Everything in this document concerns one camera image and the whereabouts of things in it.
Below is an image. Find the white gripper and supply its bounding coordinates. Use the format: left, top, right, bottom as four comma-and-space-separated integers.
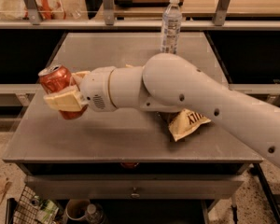
43, 66, 116, 112

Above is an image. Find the red coke can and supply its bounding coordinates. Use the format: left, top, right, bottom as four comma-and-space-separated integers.
38, 64, 87, 119

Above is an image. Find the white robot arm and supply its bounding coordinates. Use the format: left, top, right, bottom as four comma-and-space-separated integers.
38, 53, 280, 168

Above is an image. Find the orange white snack bag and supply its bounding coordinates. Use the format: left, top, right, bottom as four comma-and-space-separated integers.
35, 0, 66, 20

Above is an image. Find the grey drawer with knob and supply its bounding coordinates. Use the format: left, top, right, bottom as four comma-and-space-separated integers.
25, 175, 244, 200

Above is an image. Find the brown sea salt chips bag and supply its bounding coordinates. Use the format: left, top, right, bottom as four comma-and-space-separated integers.
168, 109, 210, 142

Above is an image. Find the clear plastic water bottle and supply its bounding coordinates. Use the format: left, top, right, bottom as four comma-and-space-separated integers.
161, 0, 182, 54

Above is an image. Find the white mug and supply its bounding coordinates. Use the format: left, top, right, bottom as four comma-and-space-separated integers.
64, 199, 90, 222

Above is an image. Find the green white packet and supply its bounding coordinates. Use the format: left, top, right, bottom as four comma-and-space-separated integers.
35, 200, 59, 224

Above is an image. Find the small bottle under table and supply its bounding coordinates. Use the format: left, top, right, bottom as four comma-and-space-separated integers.
85, 203, 105, 224

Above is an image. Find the grey metal shelf rail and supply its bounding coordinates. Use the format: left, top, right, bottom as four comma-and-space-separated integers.
0, 20, 280, 32

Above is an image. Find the wire basket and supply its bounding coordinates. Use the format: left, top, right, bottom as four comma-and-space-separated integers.
11, 186, 41, 224

